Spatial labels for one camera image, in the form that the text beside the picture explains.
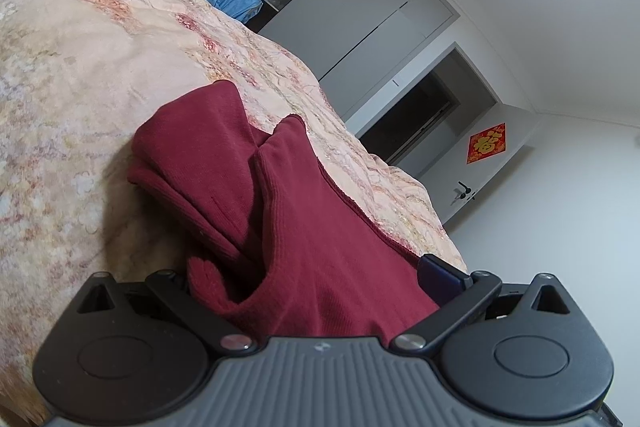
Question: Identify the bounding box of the dark red knit garment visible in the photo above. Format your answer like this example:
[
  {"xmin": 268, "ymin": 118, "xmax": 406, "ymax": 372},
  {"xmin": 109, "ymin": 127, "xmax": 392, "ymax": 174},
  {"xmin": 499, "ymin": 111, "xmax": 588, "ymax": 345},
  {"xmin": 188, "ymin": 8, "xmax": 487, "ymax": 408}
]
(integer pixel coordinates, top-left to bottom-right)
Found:
[{"xmin": 128, "ymin": 81, "xmax": 436, "ymax": 341}]

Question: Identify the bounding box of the grey built-in wardrobe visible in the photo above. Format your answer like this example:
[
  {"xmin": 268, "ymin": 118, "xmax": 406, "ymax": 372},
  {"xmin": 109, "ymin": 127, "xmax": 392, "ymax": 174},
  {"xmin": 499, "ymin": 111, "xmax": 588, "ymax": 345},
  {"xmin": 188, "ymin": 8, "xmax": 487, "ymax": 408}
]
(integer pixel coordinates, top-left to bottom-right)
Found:
[{"xmin": 252, "ymin": 0, "xmax": 458, "ymax": 119}]

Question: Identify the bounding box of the white room door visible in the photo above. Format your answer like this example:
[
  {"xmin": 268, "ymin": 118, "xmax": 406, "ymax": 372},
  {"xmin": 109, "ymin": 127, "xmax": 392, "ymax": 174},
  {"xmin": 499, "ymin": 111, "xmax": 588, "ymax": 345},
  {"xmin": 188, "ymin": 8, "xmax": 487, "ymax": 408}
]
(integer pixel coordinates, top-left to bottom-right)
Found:
[{"xmin": 425, "ymin": 104, "xmax": 541, "ymax": 225}]

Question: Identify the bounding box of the floral peach bed quilt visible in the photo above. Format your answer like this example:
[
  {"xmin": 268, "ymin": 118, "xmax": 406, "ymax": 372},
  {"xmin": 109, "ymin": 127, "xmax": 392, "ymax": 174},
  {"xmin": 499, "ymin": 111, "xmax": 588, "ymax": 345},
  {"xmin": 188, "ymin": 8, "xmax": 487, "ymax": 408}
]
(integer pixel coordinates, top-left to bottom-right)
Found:
[{"xmin": 1, "ymin": 0, "xmax": 463, "ymax": 426}]

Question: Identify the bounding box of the red fu door decoration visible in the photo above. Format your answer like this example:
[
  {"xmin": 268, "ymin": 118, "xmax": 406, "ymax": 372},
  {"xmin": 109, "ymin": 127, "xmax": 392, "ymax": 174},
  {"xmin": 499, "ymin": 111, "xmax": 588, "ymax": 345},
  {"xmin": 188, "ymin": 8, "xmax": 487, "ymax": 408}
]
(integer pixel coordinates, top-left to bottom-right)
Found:
[{"xmin": 466, "ymin": 122, "xmax": 506, "ymax": 165}]

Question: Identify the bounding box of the black door handle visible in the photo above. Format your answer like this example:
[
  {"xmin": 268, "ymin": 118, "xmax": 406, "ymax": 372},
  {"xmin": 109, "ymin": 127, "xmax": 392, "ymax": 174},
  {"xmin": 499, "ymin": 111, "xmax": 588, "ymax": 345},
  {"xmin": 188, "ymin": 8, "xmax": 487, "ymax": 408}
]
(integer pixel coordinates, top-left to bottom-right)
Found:
[{"xmin": 451, "ymin": 181, "xmax": 475, "ymax": 205}]

